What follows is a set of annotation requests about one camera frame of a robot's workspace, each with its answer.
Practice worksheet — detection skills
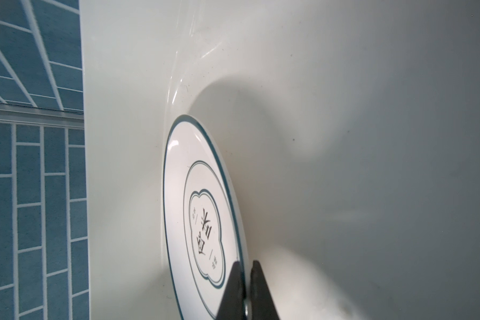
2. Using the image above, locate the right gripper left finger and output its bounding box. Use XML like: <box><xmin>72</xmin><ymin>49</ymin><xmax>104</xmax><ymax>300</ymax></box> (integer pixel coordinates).
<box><xmin>216</xmin><ymin>261</ymin><xmax>246</xmax><ymax>320</ymax></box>

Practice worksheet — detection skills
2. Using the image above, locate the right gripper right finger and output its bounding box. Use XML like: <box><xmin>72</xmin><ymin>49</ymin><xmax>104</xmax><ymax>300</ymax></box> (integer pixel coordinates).
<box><xmin>249</xmin><ymin>260</ymin><xmax>280</xmax><ymax>320</ymax></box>

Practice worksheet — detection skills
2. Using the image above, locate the white plate thin dark rim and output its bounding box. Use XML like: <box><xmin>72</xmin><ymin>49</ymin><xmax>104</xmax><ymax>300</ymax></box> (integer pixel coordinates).
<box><xmin>162</xmin><ymin>114</ymin><xmax>249</xmax><ymax>319</ymax></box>

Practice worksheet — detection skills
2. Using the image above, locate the white plastic bin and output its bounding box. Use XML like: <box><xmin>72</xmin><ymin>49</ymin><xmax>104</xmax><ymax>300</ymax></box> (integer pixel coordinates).
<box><xmin>79</xmin><ymin>1</ymin><xmax>480</xmax><ymax>319</ymax></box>

